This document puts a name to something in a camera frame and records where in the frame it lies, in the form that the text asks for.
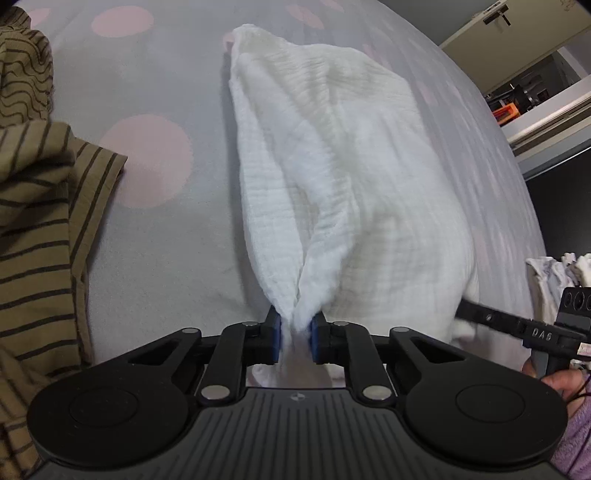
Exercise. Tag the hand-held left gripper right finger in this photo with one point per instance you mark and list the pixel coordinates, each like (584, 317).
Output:
(315, 337)

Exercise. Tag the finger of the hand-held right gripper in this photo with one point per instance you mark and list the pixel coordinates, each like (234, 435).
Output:
(489, 317)

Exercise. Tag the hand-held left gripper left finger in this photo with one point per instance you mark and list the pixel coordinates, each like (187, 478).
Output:
(276, 337)

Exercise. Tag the white crinkled garment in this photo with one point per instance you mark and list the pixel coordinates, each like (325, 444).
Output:
(351, 161)

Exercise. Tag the person's right forearm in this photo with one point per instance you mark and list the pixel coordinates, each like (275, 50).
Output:
(577, 443)

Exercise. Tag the person's right hand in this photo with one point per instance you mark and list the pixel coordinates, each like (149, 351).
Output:
(563, 385)

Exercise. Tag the white printed garment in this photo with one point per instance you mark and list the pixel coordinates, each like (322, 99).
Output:
(551, 281)

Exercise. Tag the grey pink-dotted bedsheet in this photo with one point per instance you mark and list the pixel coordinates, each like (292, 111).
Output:
(175, 230)

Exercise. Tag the white shelf unit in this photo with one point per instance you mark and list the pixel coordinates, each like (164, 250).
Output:
(554, 124)

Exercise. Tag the orange box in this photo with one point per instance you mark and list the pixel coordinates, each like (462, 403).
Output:
(505, 113)

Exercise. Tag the olive striped garment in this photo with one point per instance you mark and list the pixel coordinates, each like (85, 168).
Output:
(32, 221)

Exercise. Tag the beige cabinet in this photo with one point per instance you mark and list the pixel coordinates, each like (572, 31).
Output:
(512, 37)

